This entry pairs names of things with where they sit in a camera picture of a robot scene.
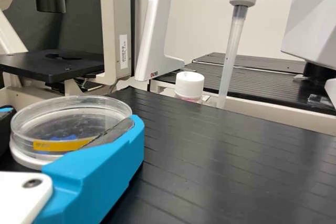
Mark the cream microscope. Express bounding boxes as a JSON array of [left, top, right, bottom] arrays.
[[0, 0, 136, 98]]

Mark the petri dish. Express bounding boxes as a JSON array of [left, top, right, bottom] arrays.
[[9, 95, 133, 172]]

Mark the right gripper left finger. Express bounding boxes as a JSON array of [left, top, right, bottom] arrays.
[[0, 105, 17, 157]]

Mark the black platform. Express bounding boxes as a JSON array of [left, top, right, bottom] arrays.
[[191, 51, 307, 74], [151, 62, 336, 116], [0, 86, 336, 224]]

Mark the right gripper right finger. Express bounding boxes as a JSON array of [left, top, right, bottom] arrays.
[[34, 114, 146, 224]]

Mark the white incubator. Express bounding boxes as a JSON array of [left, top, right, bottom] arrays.
[[280, 0, 336, 83]]

